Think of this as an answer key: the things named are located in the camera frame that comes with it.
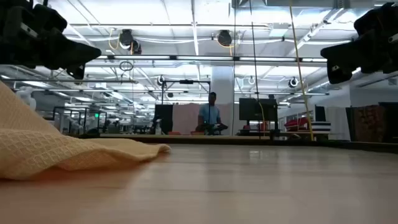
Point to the dark wall panel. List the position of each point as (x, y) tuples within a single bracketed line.
[(390, 123)]

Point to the small black ceiling reel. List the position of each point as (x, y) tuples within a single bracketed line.
[(293, 82), (160, 80)]

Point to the black aluminium table frame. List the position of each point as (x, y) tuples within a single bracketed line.
[(217, 140)]

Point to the dark red patterned rug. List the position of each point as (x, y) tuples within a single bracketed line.
[(368, 123)]

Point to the white humanoid robot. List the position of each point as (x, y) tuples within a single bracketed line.
[(26, 96)]

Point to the person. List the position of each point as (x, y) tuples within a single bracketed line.
[(209, 115)]

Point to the pink divider panel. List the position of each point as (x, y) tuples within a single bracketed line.
[(186, 118)]

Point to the black monitor on stand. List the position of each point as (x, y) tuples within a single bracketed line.
[(258, 109)]

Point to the black divider panel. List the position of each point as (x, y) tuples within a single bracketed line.
[(163, 118)]

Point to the red folded cloth stack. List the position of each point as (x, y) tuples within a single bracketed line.
[(295, 124)]

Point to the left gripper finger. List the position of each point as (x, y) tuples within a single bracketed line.
[(77, 71), (74, 54)]

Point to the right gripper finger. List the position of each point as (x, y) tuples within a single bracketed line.
[(337, 74), (348, 53)]

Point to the white spray bottle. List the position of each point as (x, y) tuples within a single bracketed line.
[(158, 127)]

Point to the striped folded cloth stack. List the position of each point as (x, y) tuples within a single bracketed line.
[(321, 126)]

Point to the white building pillar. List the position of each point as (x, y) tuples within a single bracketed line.
[(222, 81)]

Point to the black cage frame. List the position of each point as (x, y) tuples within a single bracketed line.
[(84, 119)]

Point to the black metal stand frame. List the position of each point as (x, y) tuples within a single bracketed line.
[(186, 81)]

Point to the yellow waffle-weave towel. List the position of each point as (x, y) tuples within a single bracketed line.
[(46, 149)]

